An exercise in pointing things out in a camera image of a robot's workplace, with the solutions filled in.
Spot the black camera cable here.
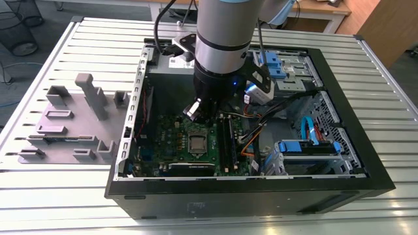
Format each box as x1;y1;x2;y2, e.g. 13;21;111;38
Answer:
256;18;266;68

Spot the RAM stick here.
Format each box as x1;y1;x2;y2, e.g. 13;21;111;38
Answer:
28;134;94;144

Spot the grey metal drive cage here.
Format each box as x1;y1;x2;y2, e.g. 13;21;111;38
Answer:
251;50;325;105

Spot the black RAM slot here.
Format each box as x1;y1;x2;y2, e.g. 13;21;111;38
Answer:
220;115;232;172
230;115;240;171
216;117;227;172
224;115;236;171

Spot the black graphics card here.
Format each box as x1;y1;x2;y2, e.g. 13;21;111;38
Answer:
168;161;216;177

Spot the blue disk carrier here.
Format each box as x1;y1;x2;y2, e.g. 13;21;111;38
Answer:
263;151;285;176
266;52;285;79

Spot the silver CPU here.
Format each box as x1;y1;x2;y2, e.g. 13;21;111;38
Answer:
191;136;207;151

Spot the blue flat wire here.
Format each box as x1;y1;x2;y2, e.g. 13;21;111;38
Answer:
299;115;325;145

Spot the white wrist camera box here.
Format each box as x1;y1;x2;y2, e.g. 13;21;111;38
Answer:
243;62;275;105

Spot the green motherboard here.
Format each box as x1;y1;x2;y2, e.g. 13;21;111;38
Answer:
134;107;251;177

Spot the white grey wire bundle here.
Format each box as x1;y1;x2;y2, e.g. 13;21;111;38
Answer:
220;110;259;120

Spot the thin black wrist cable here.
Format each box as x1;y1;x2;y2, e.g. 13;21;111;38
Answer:
154;0;179;56

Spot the grey parts rack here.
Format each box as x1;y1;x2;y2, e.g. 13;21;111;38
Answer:
17;73;135;165

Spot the hard disk in blue carrier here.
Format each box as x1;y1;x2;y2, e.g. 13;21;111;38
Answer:
276;140;342;156

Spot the brown wooden cabinet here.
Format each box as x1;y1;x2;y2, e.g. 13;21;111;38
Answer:
335;0;418;69

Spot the small black mesh bin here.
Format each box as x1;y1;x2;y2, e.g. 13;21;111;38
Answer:
15;0;45;27

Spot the black cable bundle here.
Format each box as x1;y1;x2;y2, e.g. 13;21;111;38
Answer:
238;90;323;145

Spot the grey power supply unit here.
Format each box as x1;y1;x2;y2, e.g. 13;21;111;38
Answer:
152;50;196;74

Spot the large black mesh bin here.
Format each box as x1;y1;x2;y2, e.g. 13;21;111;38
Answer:
0;12;39;57

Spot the silver wrist mount bracket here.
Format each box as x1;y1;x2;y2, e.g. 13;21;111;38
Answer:
171;33;198;53

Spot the wooden desk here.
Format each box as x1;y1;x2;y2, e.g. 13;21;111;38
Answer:
290;0;353;34

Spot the black PC case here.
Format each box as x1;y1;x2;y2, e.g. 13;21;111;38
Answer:
103;38;397;220

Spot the metal socket cover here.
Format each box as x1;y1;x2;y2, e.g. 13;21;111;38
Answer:
187;131;210;157

